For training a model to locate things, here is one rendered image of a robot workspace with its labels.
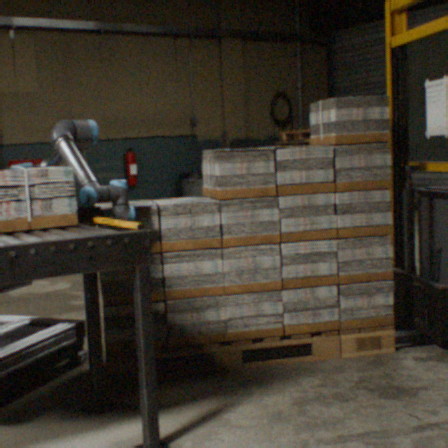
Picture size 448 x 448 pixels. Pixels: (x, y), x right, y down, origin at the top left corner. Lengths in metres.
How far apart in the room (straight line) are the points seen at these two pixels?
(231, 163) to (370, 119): 0.73
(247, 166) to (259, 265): 0.48
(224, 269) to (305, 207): 0.50
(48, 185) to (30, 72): 7.38
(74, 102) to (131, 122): 0.92
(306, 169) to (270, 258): 0.46
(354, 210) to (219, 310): 0.83
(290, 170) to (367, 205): 0.43
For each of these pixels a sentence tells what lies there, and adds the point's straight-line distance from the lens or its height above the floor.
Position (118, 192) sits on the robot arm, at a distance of 3.00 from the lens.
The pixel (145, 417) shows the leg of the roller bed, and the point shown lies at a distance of 2.57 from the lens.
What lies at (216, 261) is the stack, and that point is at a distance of 3.28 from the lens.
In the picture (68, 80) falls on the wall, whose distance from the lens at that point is 10.20.
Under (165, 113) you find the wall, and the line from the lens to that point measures 10.77.
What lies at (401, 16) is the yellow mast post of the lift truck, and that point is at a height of 1.76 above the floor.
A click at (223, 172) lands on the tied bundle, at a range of 3.26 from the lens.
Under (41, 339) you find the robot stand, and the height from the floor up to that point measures 0.23.
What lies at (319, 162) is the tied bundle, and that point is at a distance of 3.39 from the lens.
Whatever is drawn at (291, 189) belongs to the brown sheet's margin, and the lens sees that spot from 3.34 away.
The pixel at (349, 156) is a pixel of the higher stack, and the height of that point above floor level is 1.00.
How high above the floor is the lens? 1.06
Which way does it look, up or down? 6 degrees down
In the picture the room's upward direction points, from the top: 3 degrees counter-clockwise
